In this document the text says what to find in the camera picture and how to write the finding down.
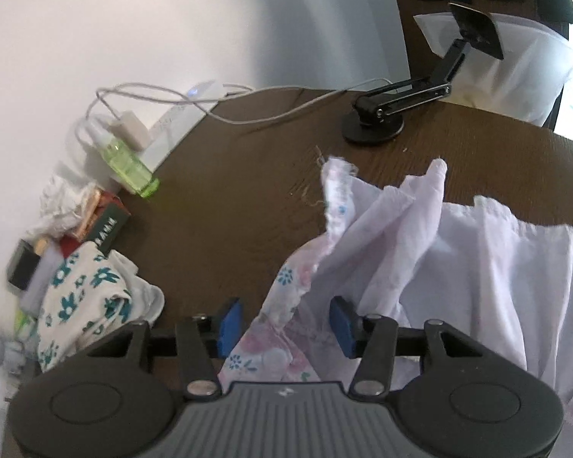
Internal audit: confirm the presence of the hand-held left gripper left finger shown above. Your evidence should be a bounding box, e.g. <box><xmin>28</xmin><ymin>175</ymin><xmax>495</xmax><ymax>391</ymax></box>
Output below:
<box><xmin>83</xmin><ymin>297</ymin><xmax>243</xmax><ymax>400</ymax></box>

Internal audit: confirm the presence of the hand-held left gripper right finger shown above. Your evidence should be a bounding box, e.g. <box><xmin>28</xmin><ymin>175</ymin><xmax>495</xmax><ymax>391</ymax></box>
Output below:
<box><xmin>329</xmin><ymin>296</ymin><xmax>488</xmax><ymax>399</ymax></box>

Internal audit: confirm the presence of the pink floral white garment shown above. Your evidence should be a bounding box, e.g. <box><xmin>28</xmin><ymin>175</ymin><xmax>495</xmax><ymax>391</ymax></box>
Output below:
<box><xmin>217</xmin><ymin>155</ymin><xmax>573</xmax><ymax>432</ymax></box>

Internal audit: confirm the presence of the green floral white garment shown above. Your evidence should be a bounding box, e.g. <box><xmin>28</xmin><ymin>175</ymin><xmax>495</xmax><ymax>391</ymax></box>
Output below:
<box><xmin>36</xmin><ymin>241</ymin><xmax>165</xmax><ymax>373</ymax></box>

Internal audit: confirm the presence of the dark green box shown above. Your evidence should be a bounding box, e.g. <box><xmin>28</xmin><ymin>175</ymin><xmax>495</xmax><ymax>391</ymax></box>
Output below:
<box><xmin>60</xmin><ymin>190</ymin><xmax>133</xmax><ymax>257</ymax></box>

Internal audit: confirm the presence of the green spray bottle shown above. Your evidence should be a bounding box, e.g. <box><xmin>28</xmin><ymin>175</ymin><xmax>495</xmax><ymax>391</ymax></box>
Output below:
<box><xmin>83</xmin><ymin>124</ymin><xmax>160</xmax><ymax>200</ymax></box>

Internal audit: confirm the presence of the green white small box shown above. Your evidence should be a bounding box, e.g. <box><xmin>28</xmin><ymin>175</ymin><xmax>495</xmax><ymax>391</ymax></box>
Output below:
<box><xmin>13</xmin><ymin>309</ymin><xmax>35</xmax><ymax>340</ymax></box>

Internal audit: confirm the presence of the white power strip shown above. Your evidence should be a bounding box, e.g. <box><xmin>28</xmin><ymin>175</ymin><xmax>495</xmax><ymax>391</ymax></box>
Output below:
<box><xmin>138</xmin><ymin>80</ymin><xmax>226</xmax><ymax>173</ymax></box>

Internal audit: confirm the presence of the black box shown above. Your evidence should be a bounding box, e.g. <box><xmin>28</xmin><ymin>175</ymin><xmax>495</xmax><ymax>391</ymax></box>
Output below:
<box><xmin>6</xmin><ymin>239</ymin><xmax>42</xmax><ymax>293</ymax></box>

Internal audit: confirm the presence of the beige charger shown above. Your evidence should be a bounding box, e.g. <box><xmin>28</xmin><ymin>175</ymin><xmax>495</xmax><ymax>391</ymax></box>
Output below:
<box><xmin>109</xmin><ymin>111</ymin><xmax>150</xmax><ymax>150</ymax></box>

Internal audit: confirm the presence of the white plug adapter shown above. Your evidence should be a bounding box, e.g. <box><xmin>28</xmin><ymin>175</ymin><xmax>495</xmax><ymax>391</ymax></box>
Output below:
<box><xmin>74</xmin><ymin>114</ymin><xmax>110</xmax><ymax>153</ymax></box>

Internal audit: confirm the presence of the white cable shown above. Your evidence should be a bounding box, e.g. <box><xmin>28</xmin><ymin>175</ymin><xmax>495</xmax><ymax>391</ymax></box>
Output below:
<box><xmin>76</xmin><ymin>77</ymin><xmax>393</xmax><ymax>153</ymax></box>

